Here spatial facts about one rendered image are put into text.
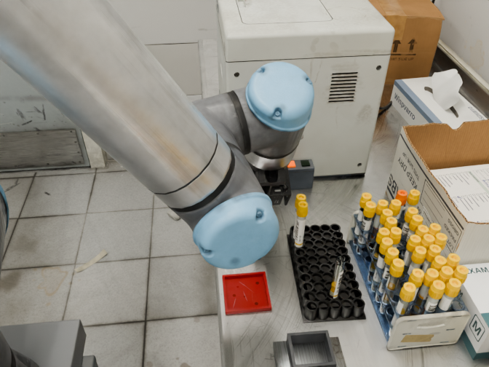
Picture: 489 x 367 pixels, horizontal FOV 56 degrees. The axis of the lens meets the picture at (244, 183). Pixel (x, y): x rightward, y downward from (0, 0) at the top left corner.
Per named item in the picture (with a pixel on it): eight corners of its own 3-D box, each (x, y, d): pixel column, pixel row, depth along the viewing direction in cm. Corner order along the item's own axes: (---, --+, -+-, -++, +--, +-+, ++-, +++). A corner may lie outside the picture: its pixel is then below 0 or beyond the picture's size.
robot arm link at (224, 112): (148, 156, 44) (257, 126, 46) (134, 101, 53) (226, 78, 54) (167, 215, 49) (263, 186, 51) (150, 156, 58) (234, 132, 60)
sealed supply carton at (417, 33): (324, 37, 145) (331, -25, 134) (398, 38, 146) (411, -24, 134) (339, 84, 121) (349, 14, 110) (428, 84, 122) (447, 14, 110)
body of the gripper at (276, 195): (240, 210, 73) (244, 183, 62) (235, 159, 76) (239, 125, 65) (287, 206, 74) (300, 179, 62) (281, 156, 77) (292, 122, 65)
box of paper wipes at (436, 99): (389, 102, 115) (400, 53, 107) (433, 97, 117) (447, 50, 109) (433, 154, 98) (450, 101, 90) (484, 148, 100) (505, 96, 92)
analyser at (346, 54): (219, 111, 112) (214, -21, 93) (330, 104, 114) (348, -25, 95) (230, 194, 88) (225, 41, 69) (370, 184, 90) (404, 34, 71)
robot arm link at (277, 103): (231, 66, 50) (303, 47, 51) (228, 116, 60) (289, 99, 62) (255, 129, 48) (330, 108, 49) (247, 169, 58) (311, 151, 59)
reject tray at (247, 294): (222, 277, 73) (222, 274, 72) (265, 274, 73) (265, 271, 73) (225, 314, 68) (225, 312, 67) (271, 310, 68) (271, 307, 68)
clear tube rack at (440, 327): (345, 241, 79) (351, 210, 74) (402, 237, 80) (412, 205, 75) (386, 351, 63) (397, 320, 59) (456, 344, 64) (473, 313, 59)
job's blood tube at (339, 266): (325, 299, 69) (335, 255, 63) (334, 299, 69) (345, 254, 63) (327, 306, 68) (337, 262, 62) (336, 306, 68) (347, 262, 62)
